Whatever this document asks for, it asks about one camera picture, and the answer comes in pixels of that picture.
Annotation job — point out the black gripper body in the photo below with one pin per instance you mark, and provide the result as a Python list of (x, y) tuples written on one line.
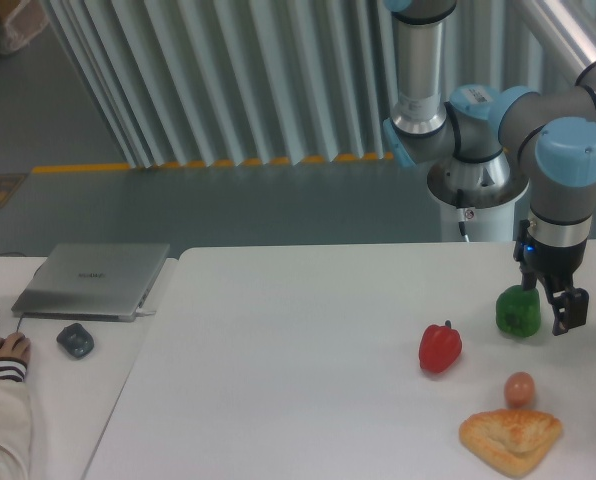
[(553, 265)]

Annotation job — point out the red bell pepper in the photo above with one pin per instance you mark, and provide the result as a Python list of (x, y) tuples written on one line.
[(439, 348)]

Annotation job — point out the white striped sleeve forearm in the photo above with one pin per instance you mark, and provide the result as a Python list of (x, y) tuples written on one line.
[(15, 420)]

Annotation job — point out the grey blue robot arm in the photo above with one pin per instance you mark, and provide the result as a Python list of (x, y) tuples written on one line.
[(486, 148)]

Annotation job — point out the person's hand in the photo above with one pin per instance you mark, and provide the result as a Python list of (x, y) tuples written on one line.
[(16, 347)]

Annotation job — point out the green bell pepper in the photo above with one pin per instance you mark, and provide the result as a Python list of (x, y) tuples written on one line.
[(517, 311)]

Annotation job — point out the brown egg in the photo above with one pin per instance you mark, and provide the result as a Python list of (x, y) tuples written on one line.
[(519, 390)]

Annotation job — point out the triangular golden bread pastry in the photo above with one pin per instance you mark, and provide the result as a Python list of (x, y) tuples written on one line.
[(512, 442)]

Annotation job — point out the silver closed laptop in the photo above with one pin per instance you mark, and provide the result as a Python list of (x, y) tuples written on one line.
[(93, 281)]

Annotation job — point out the dark grey small device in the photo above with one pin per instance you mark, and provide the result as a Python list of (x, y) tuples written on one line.
[(76, 341)]

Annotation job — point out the white side desk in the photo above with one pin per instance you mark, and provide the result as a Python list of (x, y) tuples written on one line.
[(72, 400)]

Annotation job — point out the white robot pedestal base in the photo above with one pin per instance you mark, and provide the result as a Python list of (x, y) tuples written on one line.
[(478, 220)]

